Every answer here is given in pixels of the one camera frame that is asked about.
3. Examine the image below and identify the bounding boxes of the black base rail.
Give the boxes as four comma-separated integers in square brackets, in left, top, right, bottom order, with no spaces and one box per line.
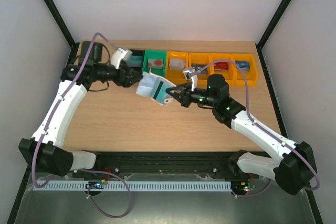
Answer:
[56,151,274,183]

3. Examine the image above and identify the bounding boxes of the white card in yellow bin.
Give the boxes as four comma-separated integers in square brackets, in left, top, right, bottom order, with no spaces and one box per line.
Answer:
[169,58,186,71]

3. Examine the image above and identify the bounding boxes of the teal black-stripe credit card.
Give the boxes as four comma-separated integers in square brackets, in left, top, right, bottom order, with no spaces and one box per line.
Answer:
[151,80,174,105]

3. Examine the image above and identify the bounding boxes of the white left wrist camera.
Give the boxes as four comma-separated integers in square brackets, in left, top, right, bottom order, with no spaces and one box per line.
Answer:
[110,47,132,69]

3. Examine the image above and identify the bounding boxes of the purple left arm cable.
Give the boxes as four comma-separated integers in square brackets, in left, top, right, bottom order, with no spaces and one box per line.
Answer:
[31,33,121,189]

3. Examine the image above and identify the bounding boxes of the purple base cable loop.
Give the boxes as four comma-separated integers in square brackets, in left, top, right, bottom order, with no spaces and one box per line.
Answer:
[86,173,132,218]

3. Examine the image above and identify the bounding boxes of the white slotted cable duct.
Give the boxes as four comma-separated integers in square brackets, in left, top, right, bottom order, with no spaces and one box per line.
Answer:
[39,180,232,192]

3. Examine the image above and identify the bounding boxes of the blue cards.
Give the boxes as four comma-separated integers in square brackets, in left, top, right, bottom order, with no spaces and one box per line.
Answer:
[136,72,159,98]

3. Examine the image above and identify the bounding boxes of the blue card in bin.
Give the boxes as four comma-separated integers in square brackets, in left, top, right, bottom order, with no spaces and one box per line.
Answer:
[236,61,250,72]

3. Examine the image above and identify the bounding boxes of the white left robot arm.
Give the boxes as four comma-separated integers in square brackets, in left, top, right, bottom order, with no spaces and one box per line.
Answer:
[18,42,142,176]

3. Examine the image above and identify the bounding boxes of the green storage bin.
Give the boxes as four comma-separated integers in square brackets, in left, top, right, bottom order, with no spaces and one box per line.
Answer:
[142,50,167,77]

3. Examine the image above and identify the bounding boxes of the black storage bin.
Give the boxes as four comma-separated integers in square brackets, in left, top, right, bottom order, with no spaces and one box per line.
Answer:
[125,49,145,68]

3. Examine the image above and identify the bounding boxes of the red card in bin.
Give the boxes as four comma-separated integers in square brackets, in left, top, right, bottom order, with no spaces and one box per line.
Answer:
[214,61,228,71]

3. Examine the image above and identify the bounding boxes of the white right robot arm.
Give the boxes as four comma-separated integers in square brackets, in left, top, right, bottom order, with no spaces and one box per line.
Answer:
[166,74,317,195]

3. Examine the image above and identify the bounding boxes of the yellow storage bin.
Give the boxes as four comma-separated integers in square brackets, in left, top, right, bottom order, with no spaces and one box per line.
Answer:
[165,51,188,84]
[211,53,237,85]
[233,54,259,86]
[188,52,214,87]

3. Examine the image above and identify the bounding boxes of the grey cards in bin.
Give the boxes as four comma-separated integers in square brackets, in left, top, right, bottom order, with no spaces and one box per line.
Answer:
[192,64,207,76]

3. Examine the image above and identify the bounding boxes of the black frame post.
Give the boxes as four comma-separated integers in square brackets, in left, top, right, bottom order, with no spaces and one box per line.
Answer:
[43,0,77,48]
[256,0,308,48]

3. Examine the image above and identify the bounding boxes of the red white card green bin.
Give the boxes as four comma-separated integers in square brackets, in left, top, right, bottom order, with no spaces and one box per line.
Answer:
[147,58,164,69]

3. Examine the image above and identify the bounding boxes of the black frame post left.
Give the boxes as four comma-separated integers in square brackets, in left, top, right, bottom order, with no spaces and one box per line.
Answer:
[43,0,77,48]

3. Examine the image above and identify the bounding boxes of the black frame post right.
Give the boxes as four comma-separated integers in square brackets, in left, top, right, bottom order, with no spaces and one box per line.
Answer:
[256,0,308,48]

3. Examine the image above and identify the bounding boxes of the beige leather card holder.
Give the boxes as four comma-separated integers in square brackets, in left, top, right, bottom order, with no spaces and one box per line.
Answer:
[136,71,176,105]

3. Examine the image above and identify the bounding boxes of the teal card in black bin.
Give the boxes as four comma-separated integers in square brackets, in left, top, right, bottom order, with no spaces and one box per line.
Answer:
[126,55,143,68]

